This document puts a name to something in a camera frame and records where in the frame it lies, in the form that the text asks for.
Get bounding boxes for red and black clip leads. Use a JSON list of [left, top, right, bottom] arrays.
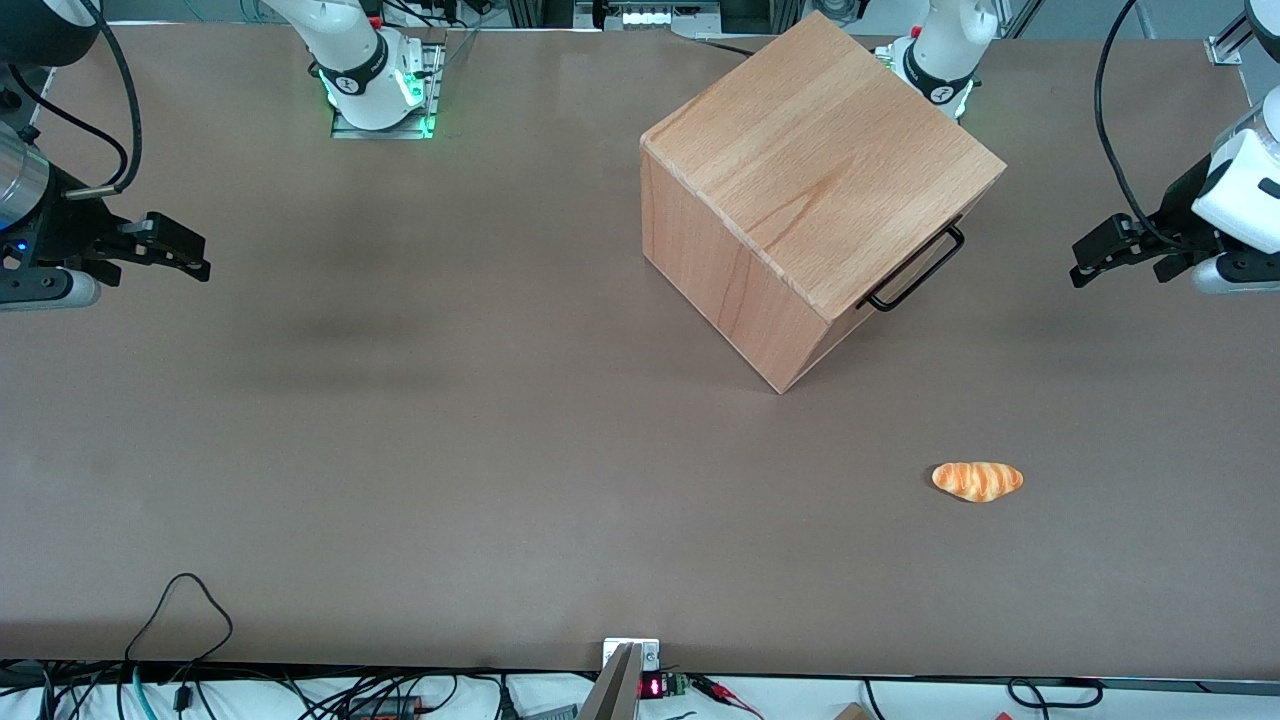
[[690, 674, 764, 720]]

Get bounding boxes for black looped table cable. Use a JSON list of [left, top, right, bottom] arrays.
[[124, 572, 235, 667]]

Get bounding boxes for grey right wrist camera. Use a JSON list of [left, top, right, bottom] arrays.
[[0, 268, 102, 312]]

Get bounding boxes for light wooden drawer cabinet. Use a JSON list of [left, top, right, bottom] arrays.
[[640, 10, 1008, 395]]

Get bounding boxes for grey metal camera bracket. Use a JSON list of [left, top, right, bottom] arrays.
[[578, 638, 662, 720]]

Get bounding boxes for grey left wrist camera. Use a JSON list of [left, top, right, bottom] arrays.
[[1193, 252, 1280, 296]]

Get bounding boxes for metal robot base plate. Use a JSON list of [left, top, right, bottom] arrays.
[[330, 30, 447, 140]]

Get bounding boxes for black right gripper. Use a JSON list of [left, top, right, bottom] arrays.
[[0, 168, 213, 289]]

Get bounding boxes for wooden drawer with black handle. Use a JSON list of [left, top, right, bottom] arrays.
[[832, 168, 1007, 327]]

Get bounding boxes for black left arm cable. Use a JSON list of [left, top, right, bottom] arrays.
[[1093, 0, 1186, 251]]

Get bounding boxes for lit device behind table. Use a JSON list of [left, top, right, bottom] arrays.
[[575, 0, 723, 32]]

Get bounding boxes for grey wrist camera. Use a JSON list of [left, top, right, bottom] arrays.
[[0, 268, 102, 312], [1193, 252, 1280, 296]]

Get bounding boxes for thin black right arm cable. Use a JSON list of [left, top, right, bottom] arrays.
[[6, 66, 133, 171]]

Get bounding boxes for black cable with metal plug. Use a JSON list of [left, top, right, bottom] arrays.
[[63, 0, 144, 199]]

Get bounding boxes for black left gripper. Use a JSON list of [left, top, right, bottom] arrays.
[[1069, 153, 1219, 290]]

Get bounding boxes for orange striped bread roll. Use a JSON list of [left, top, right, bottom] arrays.
[[931, 461, 1025, 503]]

